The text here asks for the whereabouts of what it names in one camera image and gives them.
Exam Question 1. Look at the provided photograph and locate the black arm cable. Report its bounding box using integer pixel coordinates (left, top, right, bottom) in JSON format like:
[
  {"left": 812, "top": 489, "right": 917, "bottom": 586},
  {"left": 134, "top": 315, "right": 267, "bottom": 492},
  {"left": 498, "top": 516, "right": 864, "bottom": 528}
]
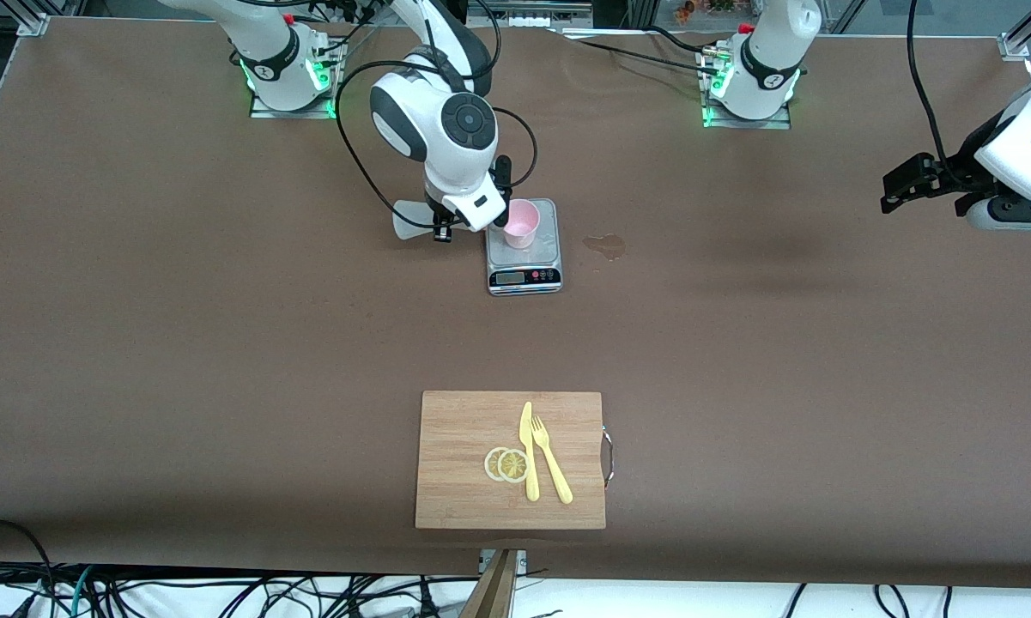
[
  {"left": 335, "top": 0, "right": 539, "bottom": 215},
  {"left": 904, "top": 0, "right": 949, "bottom": 177}
]

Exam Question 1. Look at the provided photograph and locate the black floor cable loop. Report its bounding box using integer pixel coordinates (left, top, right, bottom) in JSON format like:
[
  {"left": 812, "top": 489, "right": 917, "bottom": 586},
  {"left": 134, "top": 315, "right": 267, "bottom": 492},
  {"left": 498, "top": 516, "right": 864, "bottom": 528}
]
[{"left": 0, "top": 518, "right": 57, "bottom": 618}]

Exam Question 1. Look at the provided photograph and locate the yellow plastic fork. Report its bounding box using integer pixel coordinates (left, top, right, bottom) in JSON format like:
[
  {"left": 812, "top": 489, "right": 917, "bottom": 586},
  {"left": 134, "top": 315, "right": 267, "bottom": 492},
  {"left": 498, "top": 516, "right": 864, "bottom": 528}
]
[{"left": 531, "top": 415, "right": 574, "bottom": 506}]

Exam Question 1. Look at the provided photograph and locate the wooden cutting board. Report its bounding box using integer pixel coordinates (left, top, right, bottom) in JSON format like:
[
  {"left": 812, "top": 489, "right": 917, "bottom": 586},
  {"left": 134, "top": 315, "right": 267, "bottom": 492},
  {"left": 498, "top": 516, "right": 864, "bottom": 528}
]
[{"left": 415, "top": 391, "right": 607, "bottom": 530}]

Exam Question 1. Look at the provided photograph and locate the wooden post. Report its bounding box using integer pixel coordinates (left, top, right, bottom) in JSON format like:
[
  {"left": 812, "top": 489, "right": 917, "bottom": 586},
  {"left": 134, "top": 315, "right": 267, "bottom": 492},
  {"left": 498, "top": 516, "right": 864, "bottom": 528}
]
[{"left": 459, "top": 549, "right": 518, "bottom": 618}]

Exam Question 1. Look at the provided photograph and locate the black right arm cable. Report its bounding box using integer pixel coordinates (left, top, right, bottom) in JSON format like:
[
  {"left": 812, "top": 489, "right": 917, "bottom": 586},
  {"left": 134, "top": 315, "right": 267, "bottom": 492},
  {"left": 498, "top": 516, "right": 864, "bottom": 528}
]
[{"left": 335, "top": 0, "right": 539, "bottom": 215}]

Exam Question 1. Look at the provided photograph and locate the clear squeeze bottle orange cap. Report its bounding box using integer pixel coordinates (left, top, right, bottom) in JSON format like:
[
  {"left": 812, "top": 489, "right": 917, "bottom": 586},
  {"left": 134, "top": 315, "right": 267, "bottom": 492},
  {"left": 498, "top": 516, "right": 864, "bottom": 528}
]
[{"left": 392, "top": 199, "right": 447, "bottom": 242}]

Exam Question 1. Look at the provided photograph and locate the silver digital kitchen scale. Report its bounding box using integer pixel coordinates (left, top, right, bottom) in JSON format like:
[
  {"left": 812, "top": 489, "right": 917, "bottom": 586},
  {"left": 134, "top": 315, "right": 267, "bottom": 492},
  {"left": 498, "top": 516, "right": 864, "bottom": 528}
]
[{"left": 483, "top": 198, "right": 563, "bottom": 297}]

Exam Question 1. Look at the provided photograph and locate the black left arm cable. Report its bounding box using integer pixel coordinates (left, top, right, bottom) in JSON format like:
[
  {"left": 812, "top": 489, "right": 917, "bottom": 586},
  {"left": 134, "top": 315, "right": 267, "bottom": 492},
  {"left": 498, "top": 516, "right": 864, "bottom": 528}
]
[{"left": 904, "top": 0, "right": 949, "bottom": 177}]

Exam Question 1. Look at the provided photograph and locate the white power strip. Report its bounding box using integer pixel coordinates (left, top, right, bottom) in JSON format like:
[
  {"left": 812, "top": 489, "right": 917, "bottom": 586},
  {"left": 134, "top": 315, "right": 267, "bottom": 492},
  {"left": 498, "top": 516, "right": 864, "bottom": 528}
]
[{"left": 468, "top": 0, "right": 593, "bottom": 27}]

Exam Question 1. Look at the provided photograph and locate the yellow plastic knife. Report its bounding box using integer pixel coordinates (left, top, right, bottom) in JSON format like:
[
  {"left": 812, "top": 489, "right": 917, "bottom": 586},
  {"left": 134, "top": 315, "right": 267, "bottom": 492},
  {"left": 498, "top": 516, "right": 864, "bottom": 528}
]
[{"left": 519, "top": 401, "right": 541, "bottom": 502}]

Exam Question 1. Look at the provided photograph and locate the pink plastic cup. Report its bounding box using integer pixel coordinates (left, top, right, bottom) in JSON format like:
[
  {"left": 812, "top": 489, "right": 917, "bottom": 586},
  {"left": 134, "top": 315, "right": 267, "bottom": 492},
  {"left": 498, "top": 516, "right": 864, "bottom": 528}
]
[{"left": 504, "top": 199, "right": 541, "bottom": 251}]

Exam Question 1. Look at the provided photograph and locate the black cable on table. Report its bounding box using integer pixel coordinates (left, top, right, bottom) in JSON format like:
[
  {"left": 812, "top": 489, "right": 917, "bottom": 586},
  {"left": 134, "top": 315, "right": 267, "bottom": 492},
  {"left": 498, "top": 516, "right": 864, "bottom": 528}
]
[{"left": 552, "top": 26, "right": 722, "bottom": 80}]

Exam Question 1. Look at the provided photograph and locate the brown table cover sheet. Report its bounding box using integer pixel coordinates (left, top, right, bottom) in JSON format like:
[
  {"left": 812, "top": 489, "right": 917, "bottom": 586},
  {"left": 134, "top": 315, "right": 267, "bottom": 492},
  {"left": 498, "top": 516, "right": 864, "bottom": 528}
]
[{"left": 0, "top": 15, "right": 1031, "bottom": 589}]

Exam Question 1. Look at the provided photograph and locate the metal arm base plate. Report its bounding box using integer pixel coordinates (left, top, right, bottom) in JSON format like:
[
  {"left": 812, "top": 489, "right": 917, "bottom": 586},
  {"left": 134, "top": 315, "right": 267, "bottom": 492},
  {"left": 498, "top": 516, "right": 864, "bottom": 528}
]
[
  {"left": 701, "top": 47, "right": 792, "bottom": 130},
  {"left": 249, "top": 39, "right": 343, "bottom": 120}
]

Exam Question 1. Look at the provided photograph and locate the teal floor cable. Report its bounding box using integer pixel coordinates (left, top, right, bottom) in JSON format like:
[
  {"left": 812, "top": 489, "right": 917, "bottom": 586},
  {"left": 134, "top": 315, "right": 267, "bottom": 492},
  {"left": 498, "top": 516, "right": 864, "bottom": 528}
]
[{"left": 67, "top": 565, "right": 95, "bottom": 618}]

